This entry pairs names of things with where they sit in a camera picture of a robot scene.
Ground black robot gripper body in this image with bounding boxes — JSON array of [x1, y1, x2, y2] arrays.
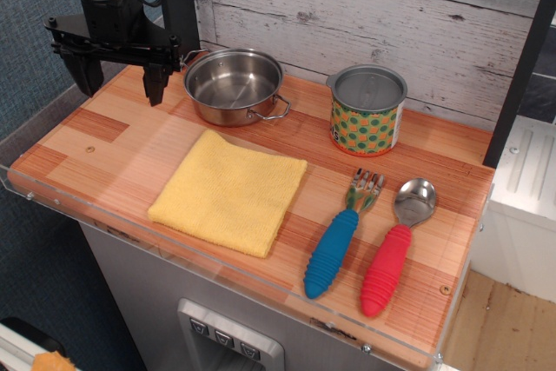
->
[[43, 0, 180, 72]]

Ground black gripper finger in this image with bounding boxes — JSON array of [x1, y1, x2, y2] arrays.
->
[[60, 49, 104, 97], [142, 64, 173, 106]]

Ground stainless steel pot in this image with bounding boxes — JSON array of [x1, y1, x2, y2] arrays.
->
[[183, 49, 291, 127]]

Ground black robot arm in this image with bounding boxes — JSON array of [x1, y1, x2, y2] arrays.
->
[[43, 0, 181, 106]]

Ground yellow dish towel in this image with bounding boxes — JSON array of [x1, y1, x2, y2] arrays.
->
[[148, 130, 308, 258]]

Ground grey toy fridge cabinet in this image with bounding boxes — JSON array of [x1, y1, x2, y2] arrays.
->
[[82, 221, 442, 370]]

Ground patterned tin can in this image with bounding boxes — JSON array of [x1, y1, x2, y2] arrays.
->
[[326, 64, 407, 157]]

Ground silver dispenser button panel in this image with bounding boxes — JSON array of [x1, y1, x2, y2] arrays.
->
[[177, 298, 285, 370]]

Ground orange sponge object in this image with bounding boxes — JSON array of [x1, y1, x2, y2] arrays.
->
[[30, 351, 77, 371]]

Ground white toy sink unit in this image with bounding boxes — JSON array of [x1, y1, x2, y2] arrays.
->
[[470, 116, 555, 301]]

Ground clear acrylic guard rail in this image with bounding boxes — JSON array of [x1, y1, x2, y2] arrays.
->
[[7, 67, 493, 370]]

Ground blue handled fork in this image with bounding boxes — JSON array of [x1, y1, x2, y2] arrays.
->
[[303, 168, 385, 299]]

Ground red handled spoon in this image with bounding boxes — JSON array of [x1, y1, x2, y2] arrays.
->
[[360, 178, 436, 317]]

